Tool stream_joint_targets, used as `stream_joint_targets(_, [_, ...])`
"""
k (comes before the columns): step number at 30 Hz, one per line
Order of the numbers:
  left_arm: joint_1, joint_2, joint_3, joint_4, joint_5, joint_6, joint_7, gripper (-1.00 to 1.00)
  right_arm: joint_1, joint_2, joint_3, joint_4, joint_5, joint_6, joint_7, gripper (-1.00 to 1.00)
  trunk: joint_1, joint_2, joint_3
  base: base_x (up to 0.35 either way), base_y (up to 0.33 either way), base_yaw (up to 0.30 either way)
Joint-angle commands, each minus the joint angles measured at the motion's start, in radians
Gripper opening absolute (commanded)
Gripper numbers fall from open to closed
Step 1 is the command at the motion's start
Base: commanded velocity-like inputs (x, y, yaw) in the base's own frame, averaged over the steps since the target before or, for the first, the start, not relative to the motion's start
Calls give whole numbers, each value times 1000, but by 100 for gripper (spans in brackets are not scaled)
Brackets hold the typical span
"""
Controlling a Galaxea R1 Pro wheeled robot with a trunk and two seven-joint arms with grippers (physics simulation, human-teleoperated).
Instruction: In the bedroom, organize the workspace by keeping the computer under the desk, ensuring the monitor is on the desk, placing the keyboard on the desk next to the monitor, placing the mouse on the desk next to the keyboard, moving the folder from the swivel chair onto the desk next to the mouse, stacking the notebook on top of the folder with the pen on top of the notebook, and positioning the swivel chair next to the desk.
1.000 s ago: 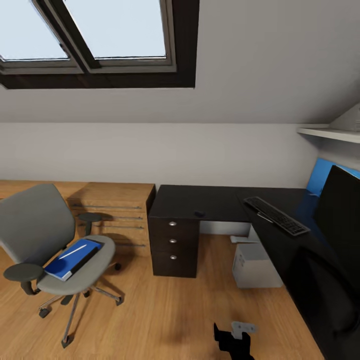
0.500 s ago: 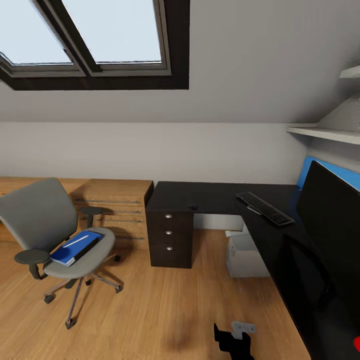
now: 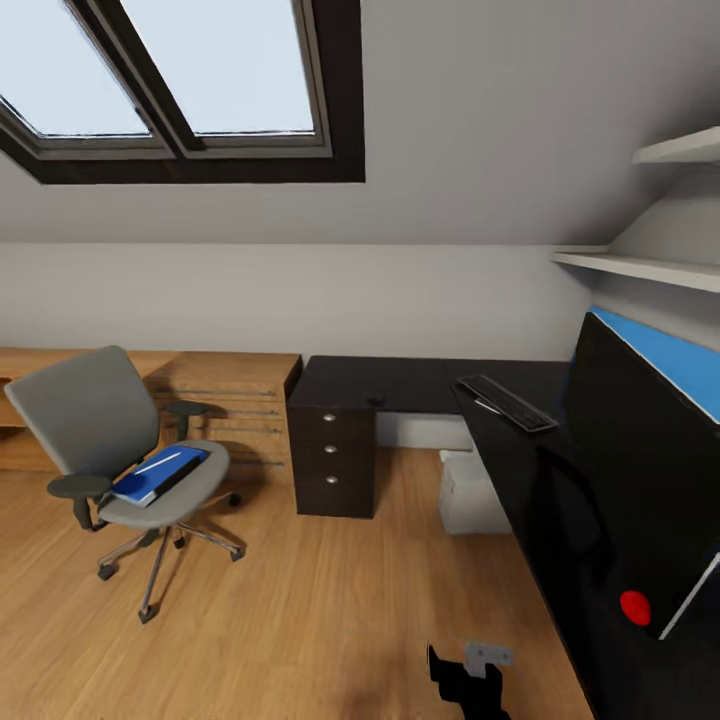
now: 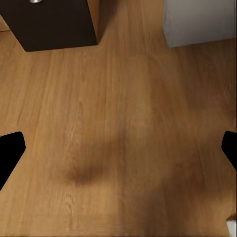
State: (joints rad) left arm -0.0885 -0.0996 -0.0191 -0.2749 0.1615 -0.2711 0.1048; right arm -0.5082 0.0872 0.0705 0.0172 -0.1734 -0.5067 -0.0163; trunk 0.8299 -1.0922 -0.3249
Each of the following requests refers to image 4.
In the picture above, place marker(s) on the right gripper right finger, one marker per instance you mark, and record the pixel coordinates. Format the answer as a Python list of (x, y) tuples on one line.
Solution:
[(229, 147)]

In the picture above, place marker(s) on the desktop computer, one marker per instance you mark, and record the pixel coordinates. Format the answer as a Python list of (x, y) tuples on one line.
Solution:
[(196, 21)]

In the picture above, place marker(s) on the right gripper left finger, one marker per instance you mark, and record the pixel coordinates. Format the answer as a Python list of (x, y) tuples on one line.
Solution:
[(12, 147)]

